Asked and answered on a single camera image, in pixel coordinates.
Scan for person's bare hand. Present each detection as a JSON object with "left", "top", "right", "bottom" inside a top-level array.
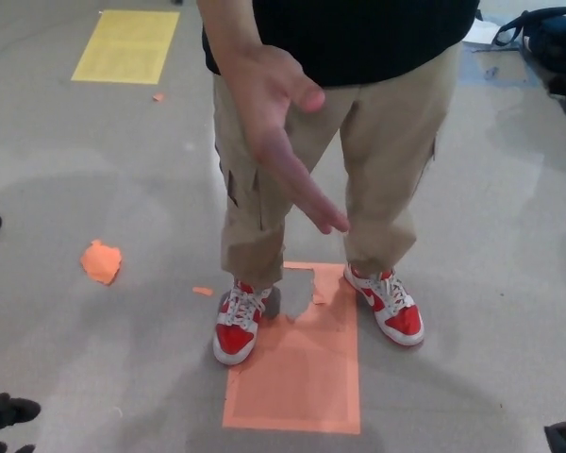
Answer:
[{"left": 216, "top": 43, "right": 352, "bottom": 236}]

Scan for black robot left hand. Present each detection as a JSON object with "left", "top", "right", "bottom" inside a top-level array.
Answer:
[{"left": 0, "top": 392, "right": 42, "bottom": 453}]

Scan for person's bare forearm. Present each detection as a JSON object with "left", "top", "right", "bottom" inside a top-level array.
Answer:
[{"left": 196, "top": 0, "right": 271, "bottom": 72}]

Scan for khaki cargo trousers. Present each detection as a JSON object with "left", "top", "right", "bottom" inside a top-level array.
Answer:
[{"left": 210, "top": 44, "right": 462, "bottom": 289}]

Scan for black t-shirt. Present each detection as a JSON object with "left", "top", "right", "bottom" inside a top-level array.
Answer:
[{"left": 200, "top": 0, "right": 481, "bottom": 89}]

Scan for yellow floor marking rectangle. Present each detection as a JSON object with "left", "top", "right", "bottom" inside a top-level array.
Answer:
[{"left": 70, "top": 9, "right": 181, "bottom": 86}]

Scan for crumpled orange paper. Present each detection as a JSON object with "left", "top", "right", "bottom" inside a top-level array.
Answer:
[{"left": 79, "top": 239, "right": 124, "bottom": 288}]

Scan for red and white sneaker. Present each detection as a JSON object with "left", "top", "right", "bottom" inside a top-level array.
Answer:
[
  {"left": 211, "top": 277, "right": 274, "bottom": 366},
  {"left": 342, "top": 262, "right": 425, "bottom": 348}
]

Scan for white paper sheet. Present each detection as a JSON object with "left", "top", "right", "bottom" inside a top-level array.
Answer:
[{"left": 464, "top": 13, "right": 504, "bottom": 46}]

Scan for orange floor marking rectangle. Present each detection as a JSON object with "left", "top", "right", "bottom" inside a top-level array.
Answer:
[{"left": 222, "top": 260, "right": 362, "bottom": 436}]

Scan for dark blue backpack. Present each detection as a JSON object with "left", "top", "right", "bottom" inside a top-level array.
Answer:
[{"left": 491, "top": 8, "right": 566, "bottom": 128}]

